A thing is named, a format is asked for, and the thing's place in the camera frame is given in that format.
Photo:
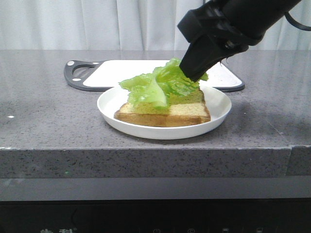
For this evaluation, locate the black appliance control panel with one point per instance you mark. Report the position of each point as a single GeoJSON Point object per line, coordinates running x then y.
{"type": "Point", "coordinates": [157, 216]}

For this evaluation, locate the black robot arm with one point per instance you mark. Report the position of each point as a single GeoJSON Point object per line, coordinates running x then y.
{"type": "Point", "coordinates": [256, 16]}

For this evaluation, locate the green lettuce leaf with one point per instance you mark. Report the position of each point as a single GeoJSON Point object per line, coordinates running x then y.
{"type": "Point", "coordinates": [156, 88]}

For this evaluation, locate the white cutting board grey rim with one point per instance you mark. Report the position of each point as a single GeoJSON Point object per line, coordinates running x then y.
{"type": "Point", "coordinates": [103, 75]}

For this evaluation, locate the bottom bread slice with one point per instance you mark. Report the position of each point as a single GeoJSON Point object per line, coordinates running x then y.
{"type": "Point", "coordinates": [187, 111]}

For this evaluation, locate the white curtain backdrop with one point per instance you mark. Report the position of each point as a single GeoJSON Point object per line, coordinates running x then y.
{"type": "Point", "coordinates": [93, 24]}

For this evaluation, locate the white round plate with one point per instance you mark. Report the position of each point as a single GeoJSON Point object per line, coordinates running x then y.
{"type": "Point", "coordinates": [217, 103]}

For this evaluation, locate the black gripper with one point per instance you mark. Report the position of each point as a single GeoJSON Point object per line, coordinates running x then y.
{"type": "Point", "coordinates": [212, 38]}

